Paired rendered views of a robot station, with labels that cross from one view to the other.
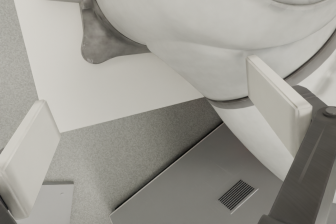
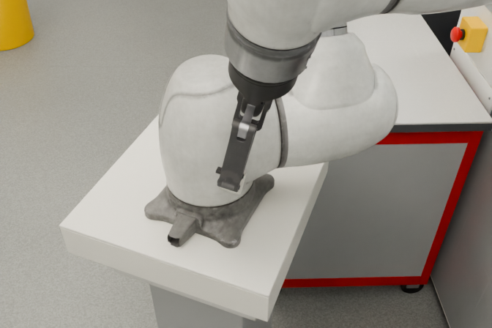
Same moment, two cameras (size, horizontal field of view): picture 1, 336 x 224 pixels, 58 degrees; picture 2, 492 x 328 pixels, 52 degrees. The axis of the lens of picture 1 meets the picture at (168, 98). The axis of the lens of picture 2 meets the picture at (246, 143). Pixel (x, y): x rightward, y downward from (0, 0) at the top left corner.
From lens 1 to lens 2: 0.57 m
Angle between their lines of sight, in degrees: 40
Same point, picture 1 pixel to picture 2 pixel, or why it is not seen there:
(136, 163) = not seen: outside the picture
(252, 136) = (311, 136)
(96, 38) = (222, 229)
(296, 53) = not seen: hidden behind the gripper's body
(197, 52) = not seen: hidden behind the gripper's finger
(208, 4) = (220, 108)
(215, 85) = (267, 138)
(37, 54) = (210, 269)
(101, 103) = (269, 254)
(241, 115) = (293, 135)
